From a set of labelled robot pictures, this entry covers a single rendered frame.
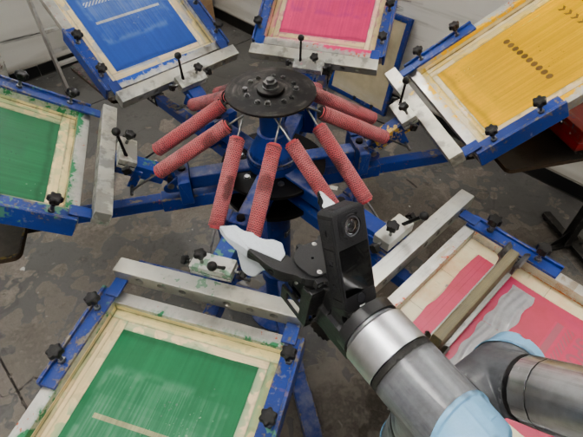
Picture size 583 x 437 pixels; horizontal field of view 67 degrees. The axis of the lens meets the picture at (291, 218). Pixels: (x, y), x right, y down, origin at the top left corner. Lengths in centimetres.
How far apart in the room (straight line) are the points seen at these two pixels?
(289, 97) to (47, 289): 189
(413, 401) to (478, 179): 298
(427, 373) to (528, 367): 14
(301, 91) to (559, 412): 120
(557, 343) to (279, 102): 106
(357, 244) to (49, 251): 267
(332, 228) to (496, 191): 292
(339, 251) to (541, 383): 24
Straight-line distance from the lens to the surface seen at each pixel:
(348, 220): 45
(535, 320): 147
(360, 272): 47
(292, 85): 152
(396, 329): 45
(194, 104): 180
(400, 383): 44
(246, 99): 146
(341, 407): 222
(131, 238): 290
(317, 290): 49
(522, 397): 54
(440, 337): 121
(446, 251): 148
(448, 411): 43
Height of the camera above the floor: 208
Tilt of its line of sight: 47 degrees down
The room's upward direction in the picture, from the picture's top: straight up
